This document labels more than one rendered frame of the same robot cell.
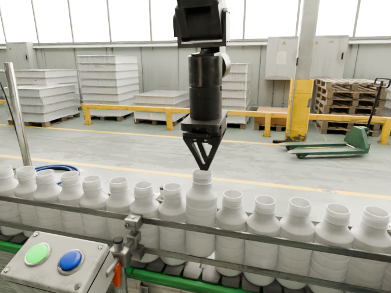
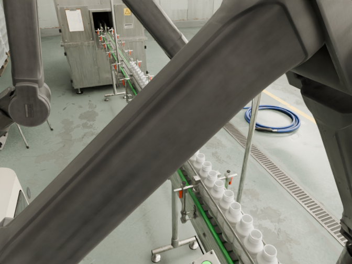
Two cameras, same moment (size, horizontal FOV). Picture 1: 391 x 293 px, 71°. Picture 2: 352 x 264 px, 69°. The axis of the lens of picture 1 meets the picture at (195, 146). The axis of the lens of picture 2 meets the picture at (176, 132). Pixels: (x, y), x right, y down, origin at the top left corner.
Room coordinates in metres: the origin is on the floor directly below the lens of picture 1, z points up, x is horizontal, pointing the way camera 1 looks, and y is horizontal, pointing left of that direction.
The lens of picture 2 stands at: (0.04, -0.05, 1.83)
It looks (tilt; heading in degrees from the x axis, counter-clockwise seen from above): 32 degrees down; 55
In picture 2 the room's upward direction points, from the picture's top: straight up
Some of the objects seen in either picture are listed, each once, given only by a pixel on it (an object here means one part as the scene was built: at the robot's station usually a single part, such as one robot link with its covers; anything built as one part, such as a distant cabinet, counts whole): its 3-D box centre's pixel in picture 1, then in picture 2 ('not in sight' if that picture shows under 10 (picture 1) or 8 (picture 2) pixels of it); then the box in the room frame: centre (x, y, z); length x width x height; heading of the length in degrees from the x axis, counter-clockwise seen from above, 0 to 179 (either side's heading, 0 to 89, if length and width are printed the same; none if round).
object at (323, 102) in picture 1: (344, 104); not in sight; (5.71, -3.14, 0.51); 1.26 x 1.08 x 1.02; 165
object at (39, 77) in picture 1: (49, 91); not in sight; (7.57, 4.01, 0.59); 1.25 x 1.03 x 1.17; 165
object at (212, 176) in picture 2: not in sight; (210, 188); (0.59, 0.50, 1.08); 0.06 x 0.06 x 0.17
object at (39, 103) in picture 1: (43, 103); not in sight; (6.50, 3.62, 0.42); 1.23 x 1.04 x 0.83; 167
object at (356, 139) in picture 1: (332, 116); not in sight; (4.10, -2.09, 0.58); 1.45 x 0.54 x 1.16; 95
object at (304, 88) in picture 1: (298, 111); not in sight; (4.74, -1.81, 0.55); 0.40 x 0.34 x 1.10; 75
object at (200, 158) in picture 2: not in sight; (199, 170); (0.63, 0.61, 1.08); 0.06 x 0.06 x 0.17
